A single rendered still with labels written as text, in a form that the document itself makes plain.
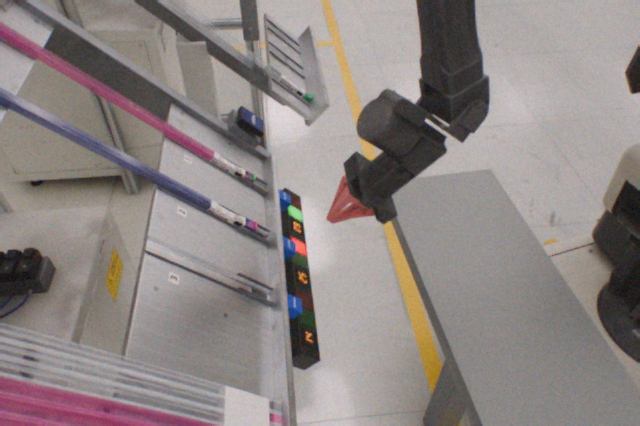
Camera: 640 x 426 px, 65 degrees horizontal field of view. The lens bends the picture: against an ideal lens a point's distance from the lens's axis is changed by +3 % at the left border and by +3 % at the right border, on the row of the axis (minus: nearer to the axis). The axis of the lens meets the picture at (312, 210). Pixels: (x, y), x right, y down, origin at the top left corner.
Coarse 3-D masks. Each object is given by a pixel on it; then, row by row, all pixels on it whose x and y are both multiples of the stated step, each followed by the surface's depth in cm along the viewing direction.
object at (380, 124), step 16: (384, 96) 60; (400, 96) 60; (368, 112) 62; (384, 112) 60; (400, 112) 60; (416, 112) 61; (464, 112) 61; (480, 112) 61; (368, 128) 61; (384, 128) 59; (400, 128) 60; (416, 128) 62; (448, 128) 62; (464, 128) 63; (384, 144) 61; (400, 144) 61
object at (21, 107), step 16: (0, 96) 54; (16, 96) 55; (16, 112) 55; (32, 112) 56; (48, 128) 57; (64, 128) 58; (80, 144) 59; (96, 144) 60; (112, 160) 61; (128, 160) 62; (144, 176) 64; (160, 176) 65; (176, 192) 66; (192, 192) 67; (208, 208) 69
